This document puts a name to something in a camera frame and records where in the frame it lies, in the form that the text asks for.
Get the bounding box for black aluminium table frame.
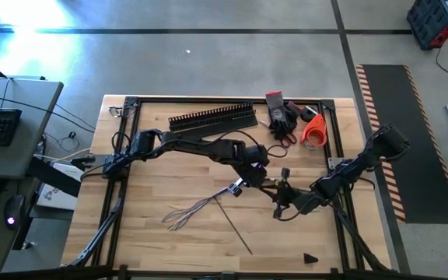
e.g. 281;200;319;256
59;95;394;280

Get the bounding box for grey black work glove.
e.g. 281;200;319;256
285;100;306;117
264;90;299;142

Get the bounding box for black desk cable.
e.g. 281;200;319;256
0;91;97;134

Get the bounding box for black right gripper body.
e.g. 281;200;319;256
273;167;322;220

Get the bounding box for black hazard striped floor mat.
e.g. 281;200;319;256
355;63;448;226

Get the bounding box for coloured cable bundle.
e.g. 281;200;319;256
160;177;287;233

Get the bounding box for black tape roll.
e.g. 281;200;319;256
299;104;319;124

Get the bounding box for black flat bar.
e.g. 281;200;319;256
26;155;83;198

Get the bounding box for black red tool case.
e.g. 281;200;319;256
405;0;448;51

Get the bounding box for grey desk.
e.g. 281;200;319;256
0;75;65;274

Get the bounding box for black slotted cable duct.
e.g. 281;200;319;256
167;102;257;133

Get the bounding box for black computer mouse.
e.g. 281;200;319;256
3;193;27;231

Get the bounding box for orange tape dispenser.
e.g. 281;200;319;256
299;113;329;150

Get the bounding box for white printed box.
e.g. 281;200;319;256
35;161;84;212

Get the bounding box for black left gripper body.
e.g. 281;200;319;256
243;161;270;189

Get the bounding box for clear safety glasses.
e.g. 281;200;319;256
108;103;136;118

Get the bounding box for red handled scissors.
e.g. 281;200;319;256
257;118;299;150

